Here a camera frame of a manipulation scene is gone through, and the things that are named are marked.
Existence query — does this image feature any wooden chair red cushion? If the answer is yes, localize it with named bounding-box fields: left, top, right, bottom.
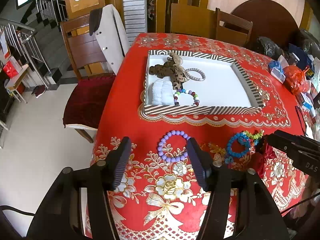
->
left=60, top=14, right=116, bottom=143

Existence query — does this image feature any blue bead bracelet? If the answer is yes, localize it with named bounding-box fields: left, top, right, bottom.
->
left=224, top=132, right=259, bottom=165

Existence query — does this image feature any black plastic bag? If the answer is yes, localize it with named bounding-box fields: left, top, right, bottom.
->
left=257, top=36, right=285, bottom=60

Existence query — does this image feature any striped white tray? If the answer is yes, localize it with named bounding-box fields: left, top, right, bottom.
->
left=143, top=50, right=264, bottom=115

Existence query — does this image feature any white jacket on chair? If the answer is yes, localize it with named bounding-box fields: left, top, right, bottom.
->
left=89, top=4, right=130, bottom=74

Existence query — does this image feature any green rainbow bead bracelet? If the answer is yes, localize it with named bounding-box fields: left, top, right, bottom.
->
left=243, top=129, right=265, bottom=142

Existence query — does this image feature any brown leopard hair bow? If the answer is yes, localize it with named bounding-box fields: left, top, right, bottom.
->
left=149, top=51, right=190, bottom=90

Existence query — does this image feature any red satin bow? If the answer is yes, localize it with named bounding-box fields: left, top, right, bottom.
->
left=249, top=138, right=276, bottom=179

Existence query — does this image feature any blue white package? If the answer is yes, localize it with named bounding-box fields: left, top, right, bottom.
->
left=268, top=55, right=289, bottom=83

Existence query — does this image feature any metal stair railing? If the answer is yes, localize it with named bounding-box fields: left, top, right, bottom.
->
left=1, top=0, right=70, bottom=90

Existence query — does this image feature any red floral tablecloth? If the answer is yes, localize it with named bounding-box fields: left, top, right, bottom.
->
left=92, top=33, right=302, bottom=239

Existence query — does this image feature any red plastic bag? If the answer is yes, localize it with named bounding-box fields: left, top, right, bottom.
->
left=284, top=65, right=310, bottom=95

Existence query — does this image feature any multicolour bead bracelet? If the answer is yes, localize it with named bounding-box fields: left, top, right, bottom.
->
left=173, top=88, right=200, bottom=107

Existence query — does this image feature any grey spiral hair tie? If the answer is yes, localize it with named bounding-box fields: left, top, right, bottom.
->
left=185, top=68, right=207, bottom=82

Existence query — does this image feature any purple bead bracelet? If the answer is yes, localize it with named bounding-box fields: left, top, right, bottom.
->
left=157, top=129, right=192, bottom=163

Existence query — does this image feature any white fluffy scrunchie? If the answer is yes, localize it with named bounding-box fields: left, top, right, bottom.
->
left=152, top=79, right=175, bottom=106

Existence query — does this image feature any dark round wooden table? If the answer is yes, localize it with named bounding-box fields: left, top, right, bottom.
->
left=231, top=0, right=299, bottom=50

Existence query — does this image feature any wooden chair behind table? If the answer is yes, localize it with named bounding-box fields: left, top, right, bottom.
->
left=170, top=3, right=253, bottom=47

